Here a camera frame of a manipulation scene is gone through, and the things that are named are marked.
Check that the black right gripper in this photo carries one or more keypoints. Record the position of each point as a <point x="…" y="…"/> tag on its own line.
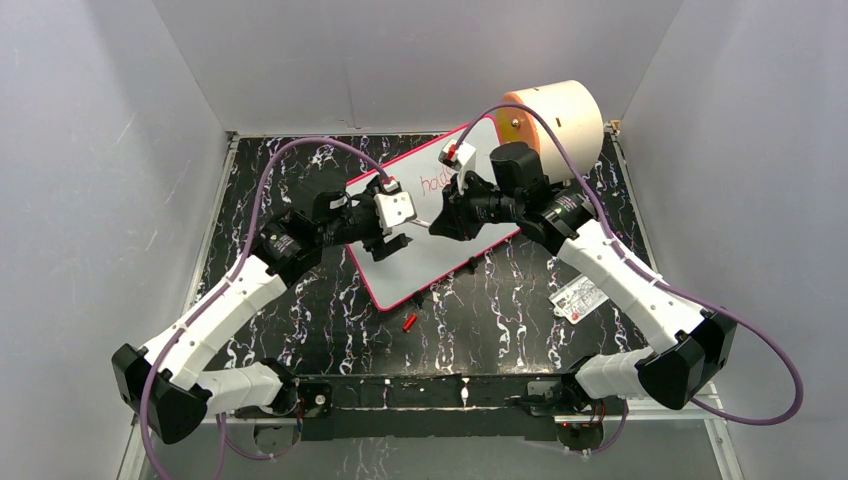
<point x="454" y="220"/>

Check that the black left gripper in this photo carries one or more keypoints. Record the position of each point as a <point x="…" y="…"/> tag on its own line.
<point x="377" y="245"/>

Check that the red whiteboard marker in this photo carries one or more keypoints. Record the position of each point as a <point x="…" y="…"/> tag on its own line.
<point x="421" y="224"/>

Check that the pink-framed whiteboard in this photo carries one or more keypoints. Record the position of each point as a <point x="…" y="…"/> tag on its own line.
<point x="427" y="259"/>

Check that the red marker cap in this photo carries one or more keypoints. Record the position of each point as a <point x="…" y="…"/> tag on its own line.
<point x="409" y="323"/>

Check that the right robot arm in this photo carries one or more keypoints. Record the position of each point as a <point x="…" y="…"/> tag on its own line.
<point x="687" y="344"/>

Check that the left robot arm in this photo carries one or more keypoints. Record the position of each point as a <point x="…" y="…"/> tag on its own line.
<point x="166" y="381"/>

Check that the white printed card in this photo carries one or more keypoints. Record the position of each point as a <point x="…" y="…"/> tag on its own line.
<point x="577" y="299"/>

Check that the white cylinder with orange face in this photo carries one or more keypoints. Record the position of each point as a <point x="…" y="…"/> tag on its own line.
<point x="574" y="117"/>

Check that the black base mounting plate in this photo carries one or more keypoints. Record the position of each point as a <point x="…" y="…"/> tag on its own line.
<point x="418" y="406"/>

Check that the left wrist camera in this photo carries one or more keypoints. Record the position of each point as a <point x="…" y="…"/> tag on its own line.
<point x="394" y="205"/>

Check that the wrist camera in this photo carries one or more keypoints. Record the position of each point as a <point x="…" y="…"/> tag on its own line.
<point x="460" y="157"/>
<point x="394" y="205"/>

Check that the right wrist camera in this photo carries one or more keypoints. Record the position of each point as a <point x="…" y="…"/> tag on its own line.
<point x="460" y="157"/>

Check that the aluminium frame rail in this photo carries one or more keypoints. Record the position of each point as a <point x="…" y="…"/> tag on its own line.
<point x="669" y="414"/>

